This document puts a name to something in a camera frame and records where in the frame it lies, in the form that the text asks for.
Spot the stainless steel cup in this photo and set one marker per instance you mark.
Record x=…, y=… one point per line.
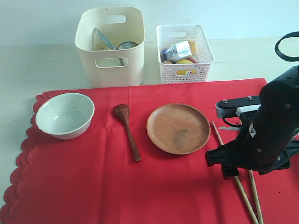
x=125, y=45

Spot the stainless steel table knife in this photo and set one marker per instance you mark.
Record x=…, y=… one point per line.
x=100, y=42

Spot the small milk carton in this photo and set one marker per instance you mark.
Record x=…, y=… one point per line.
x=177, y=51

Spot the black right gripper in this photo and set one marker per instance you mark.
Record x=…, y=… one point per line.
x=264, y=144

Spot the red toy sausage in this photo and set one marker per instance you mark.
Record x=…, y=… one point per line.
x=192, y=60

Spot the yellow cheese wedge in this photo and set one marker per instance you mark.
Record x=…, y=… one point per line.
x=192, y=46

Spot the red scalloped tablecloth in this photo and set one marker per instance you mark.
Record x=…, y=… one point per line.
x=93, y=179

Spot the white ceramic bowl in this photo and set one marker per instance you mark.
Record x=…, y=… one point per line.
x=65, y=116

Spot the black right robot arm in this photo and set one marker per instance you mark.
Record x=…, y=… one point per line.
x=281, y=93

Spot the dark wooden spoon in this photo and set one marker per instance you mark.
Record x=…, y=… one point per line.
x=122, y=112

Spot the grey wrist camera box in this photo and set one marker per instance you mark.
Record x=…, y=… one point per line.
x=229, y=108

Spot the white perforated plastic basket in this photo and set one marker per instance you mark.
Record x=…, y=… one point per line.
x=194, y=68

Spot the wooden chopstick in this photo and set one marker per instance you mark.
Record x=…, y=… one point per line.
x=256, y=198
x=238, y=182

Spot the yellow lemon with sticker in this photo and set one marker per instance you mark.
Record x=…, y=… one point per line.
x=184, y=72

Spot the cream plastic bin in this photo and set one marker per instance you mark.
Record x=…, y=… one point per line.
x=118, y=25

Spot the brown wooden plate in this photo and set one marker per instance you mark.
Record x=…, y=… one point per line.
x=178, y=128

